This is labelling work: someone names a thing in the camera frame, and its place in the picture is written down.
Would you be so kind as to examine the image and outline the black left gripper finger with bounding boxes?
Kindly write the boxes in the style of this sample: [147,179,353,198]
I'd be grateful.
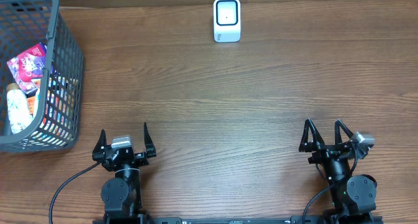
[92,129,107,155]
[144,122,156,154]

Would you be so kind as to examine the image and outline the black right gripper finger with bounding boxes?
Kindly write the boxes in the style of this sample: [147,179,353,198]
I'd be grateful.
[298,118,325,151]
[334,119,355,146]

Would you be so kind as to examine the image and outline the gold wet wipes pack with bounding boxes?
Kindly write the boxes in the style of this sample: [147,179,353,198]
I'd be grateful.
[31,76,79,147]

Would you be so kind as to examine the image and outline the white floral tube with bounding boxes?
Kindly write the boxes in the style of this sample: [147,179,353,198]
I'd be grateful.
[7,83,33,135]

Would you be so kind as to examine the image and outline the red purple snack packet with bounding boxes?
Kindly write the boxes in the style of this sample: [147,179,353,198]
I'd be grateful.
[7,42,47,97]

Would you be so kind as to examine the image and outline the small orange box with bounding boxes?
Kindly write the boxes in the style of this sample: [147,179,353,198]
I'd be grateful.
[27,78,41,118]

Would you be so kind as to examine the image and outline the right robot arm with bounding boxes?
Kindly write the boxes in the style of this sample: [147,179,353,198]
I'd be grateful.
[292,119,383,224]

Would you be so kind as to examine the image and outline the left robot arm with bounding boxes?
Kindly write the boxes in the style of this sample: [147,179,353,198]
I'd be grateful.
[92,124,157,224]

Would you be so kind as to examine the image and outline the white barcode scanner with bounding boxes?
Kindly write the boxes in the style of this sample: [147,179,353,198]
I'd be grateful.
[213,0,241,42]

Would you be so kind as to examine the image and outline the grey plastic mesh basket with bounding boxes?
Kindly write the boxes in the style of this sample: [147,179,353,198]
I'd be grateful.
[1,0,84,153]

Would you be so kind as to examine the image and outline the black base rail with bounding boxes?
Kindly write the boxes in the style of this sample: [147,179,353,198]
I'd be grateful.
[91,216,384,224]

